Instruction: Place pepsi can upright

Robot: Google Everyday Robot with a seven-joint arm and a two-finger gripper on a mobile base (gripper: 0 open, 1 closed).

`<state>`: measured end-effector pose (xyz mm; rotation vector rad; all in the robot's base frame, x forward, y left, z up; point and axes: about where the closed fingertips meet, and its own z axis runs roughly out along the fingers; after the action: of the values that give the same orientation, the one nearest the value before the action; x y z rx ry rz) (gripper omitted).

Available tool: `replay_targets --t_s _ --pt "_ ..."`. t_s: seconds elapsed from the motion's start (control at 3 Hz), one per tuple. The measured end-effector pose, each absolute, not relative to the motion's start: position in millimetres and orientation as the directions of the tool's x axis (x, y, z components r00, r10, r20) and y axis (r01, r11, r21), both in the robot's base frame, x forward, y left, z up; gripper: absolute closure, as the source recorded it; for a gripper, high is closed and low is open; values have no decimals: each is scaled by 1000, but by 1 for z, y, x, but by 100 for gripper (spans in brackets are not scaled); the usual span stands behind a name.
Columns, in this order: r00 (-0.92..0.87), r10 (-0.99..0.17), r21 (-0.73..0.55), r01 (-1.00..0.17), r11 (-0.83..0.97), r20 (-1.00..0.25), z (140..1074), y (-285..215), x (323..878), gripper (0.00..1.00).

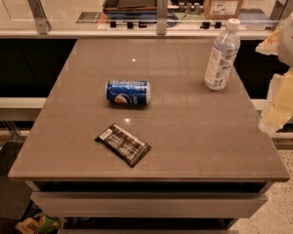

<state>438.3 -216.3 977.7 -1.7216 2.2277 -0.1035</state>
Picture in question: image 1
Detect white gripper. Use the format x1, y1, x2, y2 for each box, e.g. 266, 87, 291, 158
255, 12, 293, 135

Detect black snack bar wrapper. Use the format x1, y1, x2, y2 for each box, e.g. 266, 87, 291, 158
96, 124, 151, 168

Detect cardboard box with label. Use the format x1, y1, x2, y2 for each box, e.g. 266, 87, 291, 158
203, 0, 243, 20

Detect blue pepsi can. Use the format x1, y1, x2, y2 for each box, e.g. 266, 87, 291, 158
105, 80, 150, 105

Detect clear plastic water bottle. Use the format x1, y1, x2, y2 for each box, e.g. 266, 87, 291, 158
204, 19, 240, 91

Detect left metal railing post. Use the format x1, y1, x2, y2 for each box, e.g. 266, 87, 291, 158
27, 0, 52, 35

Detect green snack bag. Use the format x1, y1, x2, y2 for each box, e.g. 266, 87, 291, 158
16, 213, 63, 234

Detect grey table drawer front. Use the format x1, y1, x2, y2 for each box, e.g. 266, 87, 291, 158
31, 192, 267, 218

